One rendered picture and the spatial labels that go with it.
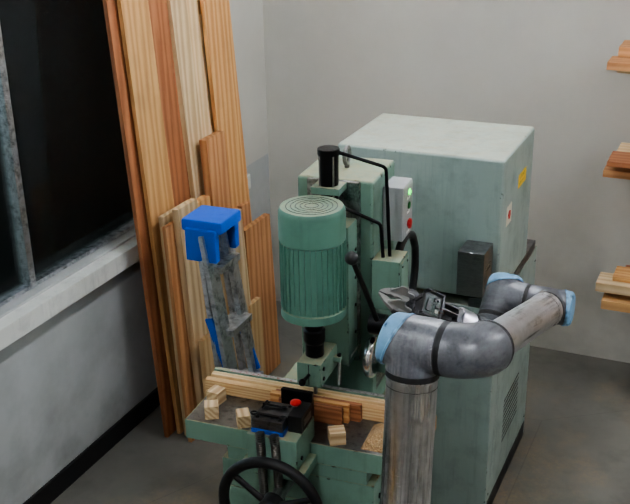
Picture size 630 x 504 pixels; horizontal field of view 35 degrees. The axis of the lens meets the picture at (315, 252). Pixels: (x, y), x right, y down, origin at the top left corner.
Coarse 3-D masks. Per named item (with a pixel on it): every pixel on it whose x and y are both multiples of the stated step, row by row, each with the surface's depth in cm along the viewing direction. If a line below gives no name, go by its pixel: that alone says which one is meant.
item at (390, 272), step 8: (376, 256) 274; (392, 256) 274; (400, 256) 273; (376, 264) 272; (384, 264) 271; (392, 264) 270; (400, 264) 270; (376, 272) 273; (384, 272) 272; (392, 272) 271; (400, 272) 271; (376, 280) 274; (384, 280) 273; (392, 280) 272; (400, 280) 272; (376, 288) 275; (376, 296) 276; (376, 304) 277; (384, 304) 276
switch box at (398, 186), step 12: (396, 180) 278; (408, 180) 278; (384, 192) 274; (396, 192) 273; (384, 204) 275; (396, 204) 274; (384, 216) 277; (396, 216) 276; (408, 216) 280; (384, 228) 278; (396, 228) 277; (396, 240) 278
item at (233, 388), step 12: (216, 384) 284; (228, 384) 282; (240, 384) 281; (252, 384) 281; (240, 396) 282; (252, 396) 281; (264, 396) 279; (324, 396) 274; (372, 408) 268; (384, 408) 268; (372, 420) 270
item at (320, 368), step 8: (328, 344) 275; (336, 344) 276; (304, 352) 271; (328, 352) 271; (336, 352) 276; (304, 360) 267; (312, 360) 267; (320, 360) 267; (328, 360) 270; (304, 368) 266; (312, 368) 265; (320, 368) 264; (328, 368) 271; (304, 376) 267; (312, 376) 266; (320, 376) 265; (328, 376) 272; (312, 384) 267; (320, 384) 266
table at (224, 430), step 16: (240, 400) 281; (256, 400) 281; (192, 416) 273; (224, 416) 273; (192, 432) 273; (208, 432) 271; (224, 432) 269; (240, 432) 267; (320, 432) 265; (352, 432) 264; (368, 432) 264; (320, 448) 260; (336, 448) 258; (352, 448) 257; (304, 464) 256; (336, 464) 260; (352, 464) 258; (368, 464) 256
